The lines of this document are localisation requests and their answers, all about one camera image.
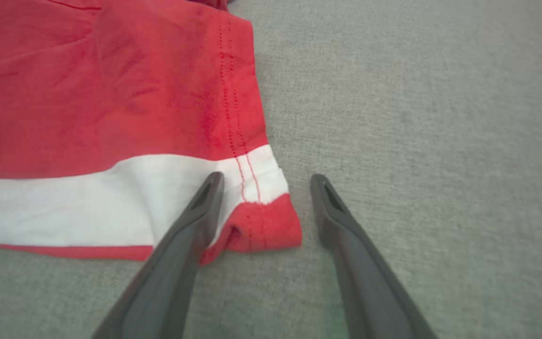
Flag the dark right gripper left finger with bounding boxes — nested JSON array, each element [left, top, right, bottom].
[[91, 172, 225, 339]]

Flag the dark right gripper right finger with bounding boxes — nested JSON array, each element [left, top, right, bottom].
[[310, 174, 437, 339]]

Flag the red white basketball shorts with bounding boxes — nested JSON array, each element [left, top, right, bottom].
[[0, 0, 303, 265]]

